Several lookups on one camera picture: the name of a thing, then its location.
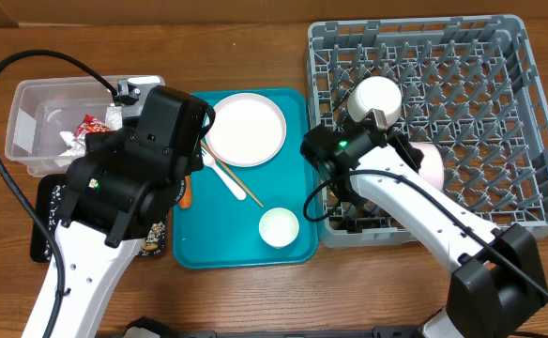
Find small white plate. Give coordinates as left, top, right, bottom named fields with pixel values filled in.
left=347, top=76, right=403, bottom=125

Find white green tissue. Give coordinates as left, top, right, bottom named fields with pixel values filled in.
left=104, top=106, right=123, bottom=131

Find red snack wrapper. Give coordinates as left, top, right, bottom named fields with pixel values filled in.
left=74, top=115, right=111, bottom=140

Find white napkin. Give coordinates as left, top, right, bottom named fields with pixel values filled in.
left=54, top=131, right=86, bottom=167

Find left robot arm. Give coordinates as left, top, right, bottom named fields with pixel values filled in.
left=23, top=80, right=215, bottom=337

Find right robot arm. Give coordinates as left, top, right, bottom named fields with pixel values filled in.
left=300, top=125, right=548, bottom=337

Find large white plate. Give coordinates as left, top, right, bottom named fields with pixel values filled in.
left=205, top=92, right=287, bottom=167

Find small white cup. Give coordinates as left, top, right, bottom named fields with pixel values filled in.
left=258, top=207, right=299, bottom=249

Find white plastic fork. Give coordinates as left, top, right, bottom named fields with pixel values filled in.
left=201, top=146, right=247, bottom=201

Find wooden chopstick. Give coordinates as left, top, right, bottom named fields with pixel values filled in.
left=201, top=140, right=265, bottom=208

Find teal plastic tray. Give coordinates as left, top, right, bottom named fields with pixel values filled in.
left=173, top=87, right=318, bottom=269

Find orange carrot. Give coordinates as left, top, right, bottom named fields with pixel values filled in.
left=178, top=176, right=192, bottom=209

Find spilled rice and peanuts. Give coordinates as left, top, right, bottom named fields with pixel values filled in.
left=43, top=183, right=167, bottom=258

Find clear plastic bin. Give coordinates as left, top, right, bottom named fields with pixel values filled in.
left=5, top=76, right=117, bottom=177

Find black plastic tray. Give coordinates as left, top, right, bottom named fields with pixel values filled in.
left=29, top=173, right=169, bottom=264

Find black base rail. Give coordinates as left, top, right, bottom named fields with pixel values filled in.
left=108, top=316, right=424, bottom=338

